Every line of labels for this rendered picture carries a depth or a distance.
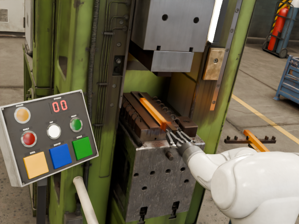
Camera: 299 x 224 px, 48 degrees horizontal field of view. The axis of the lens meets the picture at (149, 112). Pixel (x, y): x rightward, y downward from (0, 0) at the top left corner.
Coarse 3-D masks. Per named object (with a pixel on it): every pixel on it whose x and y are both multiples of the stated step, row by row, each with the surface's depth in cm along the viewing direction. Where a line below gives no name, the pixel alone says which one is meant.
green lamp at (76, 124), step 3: (75, 120) 131; (78, 120) 132; (72, 123) 130; (75, 123) 130; (78, 123) 132; (72, 126) 129; (75, 126) 130; (78, 126) 131; (75, 129) 130; (78, 129) 131
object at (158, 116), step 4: (144, 100) 184; (144, 104) 182; (148, 104) 180; (148, 108) 177; (152, 108) 176; (152, 112) 173; (156, 112) 172; (156, 116) 168; (160, 116) 168; (160, 120) 164; (164, 120) 164; (164, 124) 161; (168, 124) 158; (172, 124) 159; (172, 128) 155; (172, 132) 155
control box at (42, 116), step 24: (48, 96) 124; (72, 96) 131; (0, 120) 112; (48, 120) 123; (72, 120) 130; (0, 144) 117; (24, 144) 115; (48, 144) 122; (72, 144) 129; (24, 168) 114; (48, 168) 121
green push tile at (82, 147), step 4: (76, 140) 130; (80, 140) 131; (84, 140) 132; (88, 140) 133; (76, 144) 129; (80, 144) 131; (84, 144) 132; (88, 144) 133; (76, 148) 129; (80, 148) 130; (84, 148) 132; (88, 148) 133; (76, 152) 129; (80, 152) 130; (84, 152) 131; (88, 152) 133; (92, 152) 134; (76, 156) 129; (80, 156) 130; (84, 156) 131
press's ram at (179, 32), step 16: (144, 0) 138; (160, 0) 134; (176, 0) 137; (192, 0) 139; (208, 0) 142; (144, 16) 138; (160, 16) 137; (176, 16) 140; (192, 16) 143; (208, 16) 146; (144, 32) 139; (160, 32) 140; (176, 32) 143; (192, 32) 146; (144, 48) 141; (160, 48) 144; (176, 48) 146; (192, 48) 150
